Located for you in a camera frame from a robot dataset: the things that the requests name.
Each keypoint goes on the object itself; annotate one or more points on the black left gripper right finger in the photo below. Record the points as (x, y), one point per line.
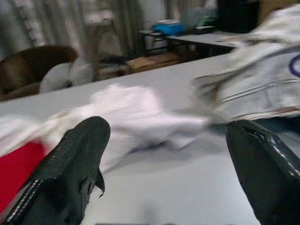
(269, 175)

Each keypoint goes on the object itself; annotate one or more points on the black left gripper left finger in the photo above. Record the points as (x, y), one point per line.
(68, 164)

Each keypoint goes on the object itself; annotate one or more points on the red garment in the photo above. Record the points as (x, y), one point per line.
(16, 168)

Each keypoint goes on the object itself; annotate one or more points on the white garment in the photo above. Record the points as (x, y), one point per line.
(131, 110)

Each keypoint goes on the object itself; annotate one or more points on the grey pillow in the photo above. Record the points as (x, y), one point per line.
(80, 71)
(55, 78)

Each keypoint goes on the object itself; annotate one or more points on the cream denim jeans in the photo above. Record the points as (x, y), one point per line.
(257, 77)

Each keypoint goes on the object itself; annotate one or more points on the brown leather armchair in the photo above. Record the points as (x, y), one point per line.
(25, 68)

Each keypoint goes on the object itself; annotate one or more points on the brown cardboard box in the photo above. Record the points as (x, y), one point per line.
(152, 62)

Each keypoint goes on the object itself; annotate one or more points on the black metal rack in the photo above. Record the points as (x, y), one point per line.
(153, 43)

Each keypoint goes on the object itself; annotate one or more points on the grey desk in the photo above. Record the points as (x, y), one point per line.
(206, 38)

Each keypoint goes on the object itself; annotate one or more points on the black box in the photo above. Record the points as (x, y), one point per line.
(237, 15)

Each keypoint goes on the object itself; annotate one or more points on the blue plastic container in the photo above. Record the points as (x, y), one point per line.
(167, 27)

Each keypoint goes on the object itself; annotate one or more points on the green cloth bundle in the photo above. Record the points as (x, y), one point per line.
(197, 18)

